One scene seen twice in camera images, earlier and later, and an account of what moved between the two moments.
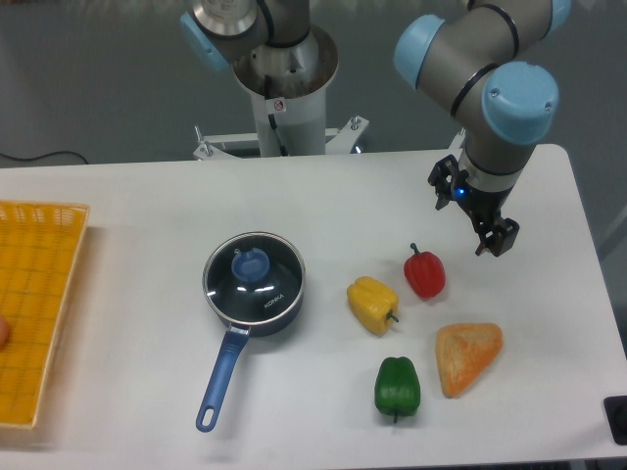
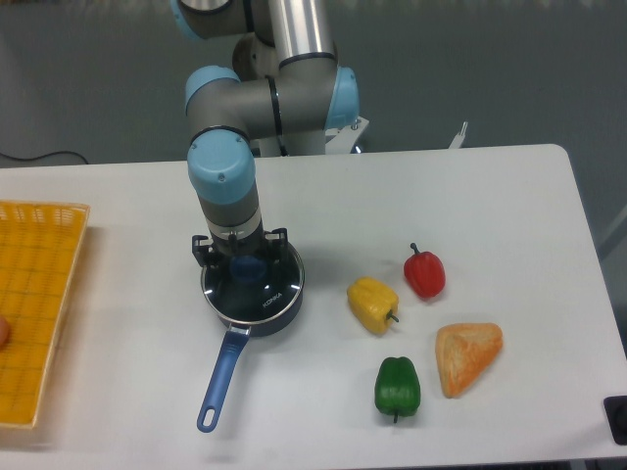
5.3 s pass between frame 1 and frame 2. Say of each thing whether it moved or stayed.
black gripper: moved
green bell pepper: stayed
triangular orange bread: stayed
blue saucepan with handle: stayed
